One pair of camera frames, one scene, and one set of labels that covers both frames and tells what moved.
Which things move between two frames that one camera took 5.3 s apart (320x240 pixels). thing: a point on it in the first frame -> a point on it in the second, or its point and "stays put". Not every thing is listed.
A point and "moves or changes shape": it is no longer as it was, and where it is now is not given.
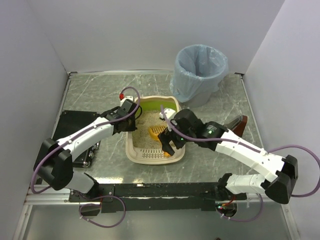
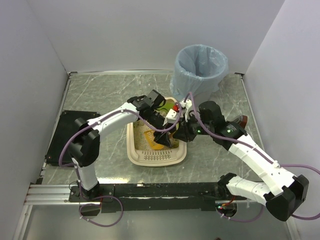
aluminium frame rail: [49, 197] stays put
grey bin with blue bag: [199, 70] stays put
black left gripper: [131, 124] -> [160, 132]
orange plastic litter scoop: [154, 131] moves or changes shape
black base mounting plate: [170, 196] stays put
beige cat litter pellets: [146, 120] stays put
